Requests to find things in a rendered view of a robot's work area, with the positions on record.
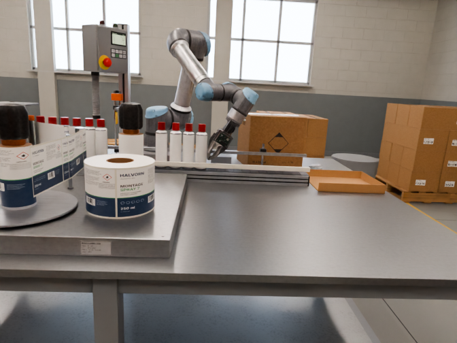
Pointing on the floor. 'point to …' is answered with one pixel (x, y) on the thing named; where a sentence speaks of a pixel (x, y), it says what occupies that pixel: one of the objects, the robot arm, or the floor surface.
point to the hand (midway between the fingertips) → (209, 157)
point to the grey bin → (358, 162)
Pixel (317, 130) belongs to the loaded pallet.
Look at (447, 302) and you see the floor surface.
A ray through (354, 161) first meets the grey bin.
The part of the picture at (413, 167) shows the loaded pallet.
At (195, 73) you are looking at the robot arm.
